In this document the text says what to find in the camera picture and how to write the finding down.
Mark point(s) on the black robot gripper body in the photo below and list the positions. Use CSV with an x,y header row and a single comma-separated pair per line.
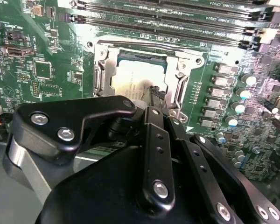
x,y
102,191

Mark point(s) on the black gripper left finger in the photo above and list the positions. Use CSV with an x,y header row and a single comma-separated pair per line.
x,y
95,107

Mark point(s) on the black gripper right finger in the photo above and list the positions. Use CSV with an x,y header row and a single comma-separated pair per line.
x,y
199,161

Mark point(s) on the silver square CPU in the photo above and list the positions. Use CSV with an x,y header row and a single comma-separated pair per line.
x,y
135,74

